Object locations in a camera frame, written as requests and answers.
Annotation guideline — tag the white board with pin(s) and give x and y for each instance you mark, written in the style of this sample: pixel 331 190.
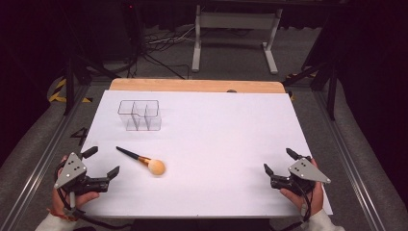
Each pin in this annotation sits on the white board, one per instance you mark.
pixel 211 144

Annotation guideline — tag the wooden table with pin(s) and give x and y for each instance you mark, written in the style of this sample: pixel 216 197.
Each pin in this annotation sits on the wooden table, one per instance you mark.
pixel 192 85

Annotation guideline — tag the person's dark clothing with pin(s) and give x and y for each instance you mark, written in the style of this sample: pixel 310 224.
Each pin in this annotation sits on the person's dark clothing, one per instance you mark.
pixel 202 225

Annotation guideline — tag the person's right hand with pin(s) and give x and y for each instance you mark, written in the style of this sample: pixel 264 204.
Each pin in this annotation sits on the person's right hand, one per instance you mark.
pixel 293 199

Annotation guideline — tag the person's left hand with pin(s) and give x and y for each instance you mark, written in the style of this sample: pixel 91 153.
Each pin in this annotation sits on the person's left hand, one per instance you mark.
pixel 81 199

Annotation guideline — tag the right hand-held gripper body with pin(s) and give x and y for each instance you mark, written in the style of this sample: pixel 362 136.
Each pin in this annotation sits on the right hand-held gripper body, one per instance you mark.
pixel 304 171

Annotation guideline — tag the white metal stand frame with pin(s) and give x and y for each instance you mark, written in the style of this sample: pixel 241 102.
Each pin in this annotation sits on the white metal stand frame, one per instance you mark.
pixel 235 20

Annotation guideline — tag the black equipment with red light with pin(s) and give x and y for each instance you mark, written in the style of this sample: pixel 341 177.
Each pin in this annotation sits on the black equipment with red light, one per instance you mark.
pixel 126 29

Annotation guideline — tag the black tripod stand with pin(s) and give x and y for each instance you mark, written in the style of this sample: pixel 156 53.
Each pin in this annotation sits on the black tripod stand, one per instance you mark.
pixel 69 83
pixel 332 93

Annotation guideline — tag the clear plastic organizer box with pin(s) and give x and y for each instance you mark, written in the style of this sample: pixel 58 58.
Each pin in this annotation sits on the clear plastic organizer box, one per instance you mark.
pixel 139 115

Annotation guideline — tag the aluminium floor rail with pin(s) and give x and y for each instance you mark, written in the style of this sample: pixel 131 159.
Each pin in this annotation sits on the aluminium floor rail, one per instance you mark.
pixel 41 163
pixel 346 160

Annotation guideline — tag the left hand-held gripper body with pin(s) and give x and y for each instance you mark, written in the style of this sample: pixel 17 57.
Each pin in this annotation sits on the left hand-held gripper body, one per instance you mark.
pixel 70 170

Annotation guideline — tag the orange makeup brush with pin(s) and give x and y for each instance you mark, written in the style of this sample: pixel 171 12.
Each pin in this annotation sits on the orange makeup brush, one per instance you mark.
pixel 157 166

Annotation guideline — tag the yellow black floor tape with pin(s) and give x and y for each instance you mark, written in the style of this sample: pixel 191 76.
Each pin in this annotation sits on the yellow black floor tape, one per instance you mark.
pixel 57 93

